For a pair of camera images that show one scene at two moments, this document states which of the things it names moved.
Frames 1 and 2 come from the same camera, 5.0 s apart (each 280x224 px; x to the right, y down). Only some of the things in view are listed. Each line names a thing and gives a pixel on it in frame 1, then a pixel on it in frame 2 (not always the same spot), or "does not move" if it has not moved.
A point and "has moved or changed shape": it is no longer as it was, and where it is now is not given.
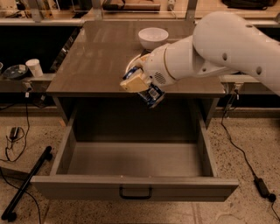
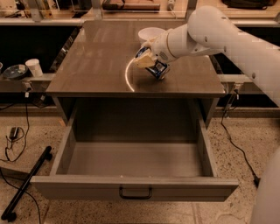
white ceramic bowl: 152,38 does not move
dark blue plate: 15,71 does not move
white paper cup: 34,64 does not move
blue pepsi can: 153,96 has moved or changed shape
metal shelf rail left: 37,84 does not move
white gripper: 155,67 -> 159,47
